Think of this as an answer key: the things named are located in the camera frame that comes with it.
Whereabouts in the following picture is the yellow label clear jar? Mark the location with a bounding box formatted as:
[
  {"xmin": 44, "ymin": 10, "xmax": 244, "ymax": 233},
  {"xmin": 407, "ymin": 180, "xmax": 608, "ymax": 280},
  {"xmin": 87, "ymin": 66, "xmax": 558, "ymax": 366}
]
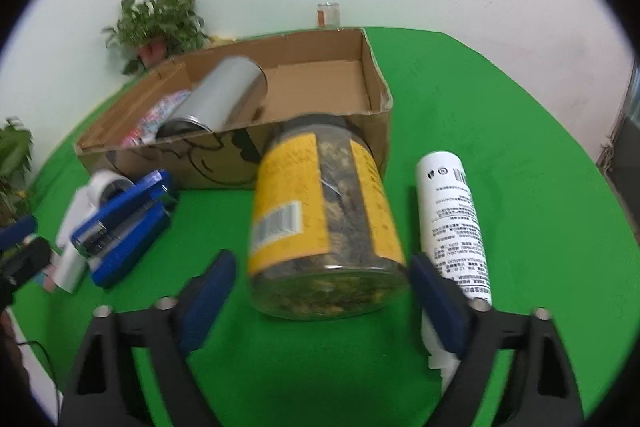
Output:
[{"xmin": 248, "ymin": 114, "xmax": 411, "ymax": 322}]

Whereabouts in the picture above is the potted plant in red pot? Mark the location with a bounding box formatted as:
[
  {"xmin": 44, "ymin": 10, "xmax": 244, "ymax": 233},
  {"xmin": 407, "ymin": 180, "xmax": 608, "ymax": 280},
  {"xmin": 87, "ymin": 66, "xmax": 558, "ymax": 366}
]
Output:
[{"xmin": 102, "ymin": 0, "xmax": 211, "ymax": 75}]

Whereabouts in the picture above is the brown cardboard box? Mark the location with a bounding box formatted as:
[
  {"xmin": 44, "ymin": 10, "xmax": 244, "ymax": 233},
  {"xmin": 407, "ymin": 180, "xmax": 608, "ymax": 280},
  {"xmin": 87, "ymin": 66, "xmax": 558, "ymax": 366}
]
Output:
[{"xmin": 74, "ymin": 27, "xmax": 393, "ymax": 192}]

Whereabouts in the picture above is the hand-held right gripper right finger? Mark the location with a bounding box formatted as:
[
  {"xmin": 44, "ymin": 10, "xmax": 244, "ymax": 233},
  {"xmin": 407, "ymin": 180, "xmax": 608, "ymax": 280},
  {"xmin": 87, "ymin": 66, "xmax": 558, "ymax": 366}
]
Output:
[{"xmin": 410, "ymin": 253, "xmax": 583, "ymax": 427}]

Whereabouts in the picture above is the small glass jar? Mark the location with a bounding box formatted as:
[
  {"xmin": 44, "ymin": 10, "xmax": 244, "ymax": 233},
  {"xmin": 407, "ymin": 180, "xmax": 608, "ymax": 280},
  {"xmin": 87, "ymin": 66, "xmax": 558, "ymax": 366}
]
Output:
[{"xmin": 316, "ymin": 3, "xmax": 341, "ymax": 28}]

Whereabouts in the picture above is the pastel colour block box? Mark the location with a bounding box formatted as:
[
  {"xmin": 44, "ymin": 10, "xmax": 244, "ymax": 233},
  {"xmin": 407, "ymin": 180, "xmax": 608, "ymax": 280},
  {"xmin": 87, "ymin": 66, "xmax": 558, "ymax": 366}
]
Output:
[{"xmin": 35, "ymin": 259, "xmax": 61, "ymax": 293}]

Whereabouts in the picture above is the silver metal can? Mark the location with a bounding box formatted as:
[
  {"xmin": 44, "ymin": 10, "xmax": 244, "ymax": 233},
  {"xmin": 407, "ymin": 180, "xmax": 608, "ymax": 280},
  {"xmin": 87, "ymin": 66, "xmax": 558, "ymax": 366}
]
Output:
[{"xmin": 155, "ymin": 56, "xmax": 268, "ymax": 142}]

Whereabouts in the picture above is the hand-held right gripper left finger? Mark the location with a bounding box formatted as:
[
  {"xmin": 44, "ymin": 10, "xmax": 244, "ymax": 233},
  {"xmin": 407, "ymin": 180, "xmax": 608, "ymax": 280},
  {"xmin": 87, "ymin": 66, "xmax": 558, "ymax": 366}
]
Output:
[{"xmin": 60, "ymin": 249, "xmax": 237, "ymax": 427}]

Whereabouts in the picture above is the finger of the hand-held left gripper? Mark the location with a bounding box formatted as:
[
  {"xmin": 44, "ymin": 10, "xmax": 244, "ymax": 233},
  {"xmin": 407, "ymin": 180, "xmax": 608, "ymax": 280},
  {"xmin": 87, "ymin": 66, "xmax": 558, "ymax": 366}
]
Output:
[
  {"xmin": 0, "ymin": 236, "xmax": 53, "ymax": 305},
  {"xmin": 0, "ymin": 214, "xmax": 39, "ymax": 252}
]

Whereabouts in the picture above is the white cylindrical bottle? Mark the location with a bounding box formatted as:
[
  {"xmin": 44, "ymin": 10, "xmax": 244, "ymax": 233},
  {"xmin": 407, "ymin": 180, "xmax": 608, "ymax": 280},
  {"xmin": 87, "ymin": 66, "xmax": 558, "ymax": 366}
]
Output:
[{"xmin": 415, "ymin": 150, "xmax": 493, "ymax": 380}]

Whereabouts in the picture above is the black cable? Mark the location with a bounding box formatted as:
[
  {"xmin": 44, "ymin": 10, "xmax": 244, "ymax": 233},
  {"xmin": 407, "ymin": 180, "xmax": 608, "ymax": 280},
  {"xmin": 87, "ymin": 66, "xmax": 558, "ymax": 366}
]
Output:
[{"xmin": 15, "ymin": 339, "xmax": 58, "ymax": 395}]

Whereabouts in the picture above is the leafy green potted plant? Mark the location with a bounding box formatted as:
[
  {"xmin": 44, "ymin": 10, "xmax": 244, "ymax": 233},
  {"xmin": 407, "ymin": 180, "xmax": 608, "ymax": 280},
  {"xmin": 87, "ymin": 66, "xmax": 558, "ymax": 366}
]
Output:
[{"xmin": 0, "ymin": 117, "xmax": 36, "ymax": 228}]

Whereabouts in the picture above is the white hair dryer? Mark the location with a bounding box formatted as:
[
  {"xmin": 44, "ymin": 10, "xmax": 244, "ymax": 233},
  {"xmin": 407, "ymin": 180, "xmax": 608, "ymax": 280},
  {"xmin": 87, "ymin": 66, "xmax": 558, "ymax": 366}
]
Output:
[{"xmin": 55, "ymin": 169, "xmax": 136, "ymax": 294}]

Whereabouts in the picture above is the colourful printed packet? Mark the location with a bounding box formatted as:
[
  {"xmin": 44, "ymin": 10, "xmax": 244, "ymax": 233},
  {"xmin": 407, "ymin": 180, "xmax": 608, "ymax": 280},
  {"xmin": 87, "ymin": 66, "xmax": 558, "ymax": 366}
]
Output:
[{"xmin": 122, "ymin": 89, "xmax": 193, "ymax": 148}]

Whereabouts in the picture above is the blue stapler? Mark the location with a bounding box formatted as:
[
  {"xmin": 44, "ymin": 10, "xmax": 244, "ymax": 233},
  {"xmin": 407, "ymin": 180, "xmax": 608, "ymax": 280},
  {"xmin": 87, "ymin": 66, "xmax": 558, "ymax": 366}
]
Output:
[{"xmin": 70, "ymin": 170, "xmax": 180, "ymax": 289}]

